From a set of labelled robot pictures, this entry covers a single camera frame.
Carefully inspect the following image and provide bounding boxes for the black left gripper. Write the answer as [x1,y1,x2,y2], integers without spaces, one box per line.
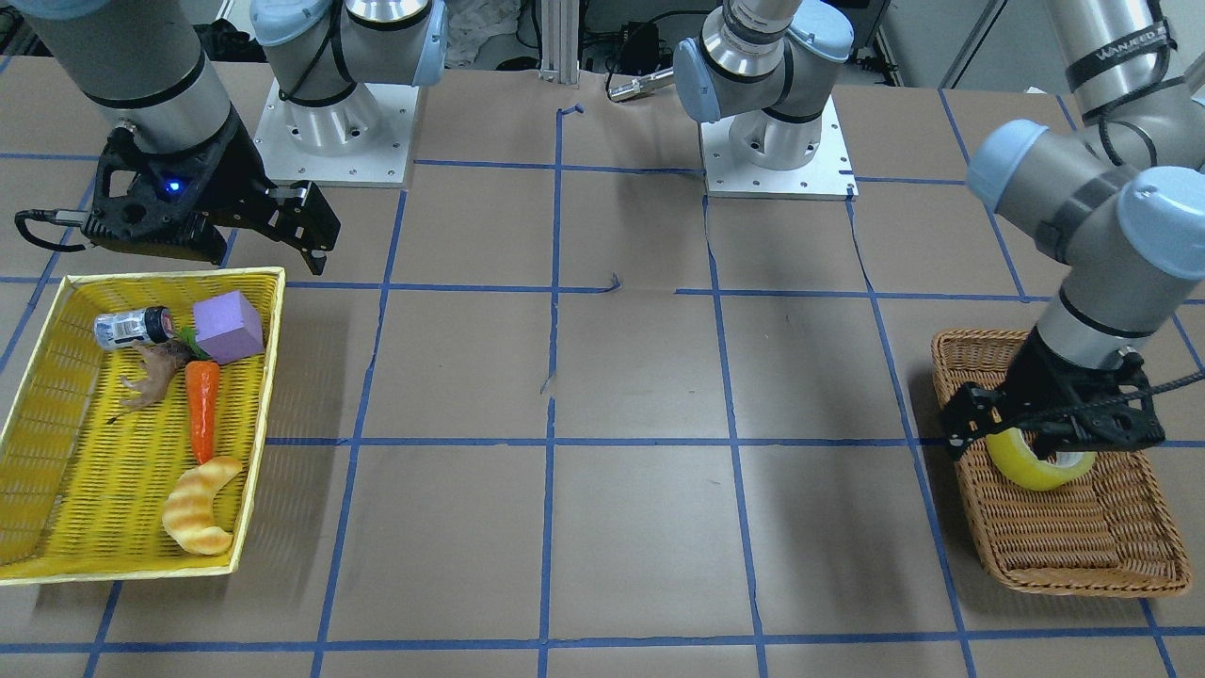
[941,328,1166,460]

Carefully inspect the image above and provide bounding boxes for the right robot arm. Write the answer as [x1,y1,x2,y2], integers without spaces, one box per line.
[13,1,448,275]

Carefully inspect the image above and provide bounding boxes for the aluminium frame post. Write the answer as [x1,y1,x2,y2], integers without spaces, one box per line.
[537,0,584,89]

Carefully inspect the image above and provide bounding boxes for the yellow tape roll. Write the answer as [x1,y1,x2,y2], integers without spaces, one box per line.
[984,428,1098,491]

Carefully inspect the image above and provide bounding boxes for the brown wicker basket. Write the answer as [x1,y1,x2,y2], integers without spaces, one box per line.
[931,331,1193,597]

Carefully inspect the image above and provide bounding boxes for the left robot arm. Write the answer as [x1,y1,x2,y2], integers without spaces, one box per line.
[674,1,1203,460]

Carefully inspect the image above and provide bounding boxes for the black glove cloth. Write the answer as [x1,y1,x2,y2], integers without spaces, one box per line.
[174,19,268,63]

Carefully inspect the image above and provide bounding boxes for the small labelled bottle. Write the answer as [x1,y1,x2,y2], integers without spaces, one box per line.
[93,305,177,350]

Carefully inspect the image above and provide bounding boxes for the toy croissant bread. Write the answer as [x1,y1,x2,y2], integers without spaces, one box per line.
[161,456,243,558]

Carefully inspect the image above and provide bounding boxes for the purple foam cube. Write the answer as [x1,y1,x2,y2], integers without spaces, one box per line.
[192,289,265,365]

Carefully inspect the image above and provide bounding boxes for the brown toy root figure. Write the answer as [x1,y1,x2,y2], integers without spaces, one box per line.
[104,340,195,425]

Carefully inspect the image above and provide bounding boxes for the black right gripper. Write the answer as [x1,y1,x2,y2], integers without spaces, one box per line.
[83,119,341,276]

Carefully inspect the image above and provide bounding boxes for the black corrugated cable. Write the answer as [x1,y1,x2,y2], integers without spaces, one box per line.
[978,369,1205,436]

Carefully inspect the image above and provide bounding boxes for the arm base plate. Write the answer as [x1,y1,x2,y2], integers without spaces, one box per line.
[253,83,425,188]
[699,96,860,201]

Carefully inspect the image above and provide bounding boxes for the orange toy carrot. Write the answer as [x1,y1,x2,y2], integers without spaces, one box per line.
[186,360,221,464]

